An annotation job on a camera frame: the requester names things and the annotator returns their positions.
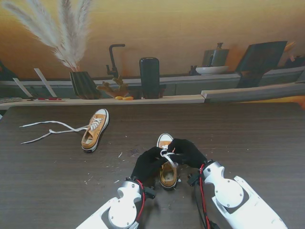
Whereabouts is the right arm red cable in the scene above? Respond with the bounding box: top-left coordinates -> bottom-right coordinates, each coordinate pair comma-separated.
199,164 -> 212,229

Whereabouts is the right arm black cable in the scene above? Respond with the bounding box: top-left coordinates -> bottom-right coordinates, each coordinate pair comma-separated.
194,185 -> 207,229

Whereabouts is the printed kitchen backdrop banner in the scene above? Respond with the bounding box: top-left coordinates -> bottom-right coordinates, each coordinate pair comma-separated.
0,0 -> 305,110

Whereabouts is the yellow canvas sneaker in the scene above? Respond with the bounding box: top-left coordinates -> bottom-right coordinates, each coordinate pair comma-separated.
157,133 -> 179,191
81,108 -> 110,153

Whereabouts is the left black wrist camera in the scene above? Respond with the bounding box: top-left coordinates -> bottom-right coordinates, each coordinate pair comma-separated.
144,187 -> 157,200

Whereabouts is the left robot hand black glove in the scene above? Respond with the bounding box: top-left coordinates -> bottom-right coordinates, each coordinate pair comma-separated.
130,146 -> 169,183

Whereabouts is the left arm red cable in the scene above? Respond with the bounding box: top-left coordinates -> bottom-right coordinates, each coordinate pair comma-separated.
135,180 -> 146,222

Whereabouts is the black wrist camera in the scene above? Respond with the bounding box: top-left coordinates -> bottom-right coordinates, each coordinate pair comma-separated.
144,187 -> 157,200
187,173 -> 201,187

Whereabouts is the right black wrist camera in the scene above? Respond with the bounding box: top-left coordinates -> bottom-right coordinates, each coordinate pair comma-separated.
187,173 -> 201,187

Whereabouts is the right robot hand black glove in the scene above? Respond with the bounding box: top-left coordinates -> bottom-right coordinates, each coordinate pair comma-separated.
166,138 -> 207,169

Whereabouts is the arm red cable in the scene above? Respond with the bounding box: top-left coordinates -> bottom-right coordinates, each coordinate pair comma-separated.
199,164 -> 212,229
135,180 -> 146,222

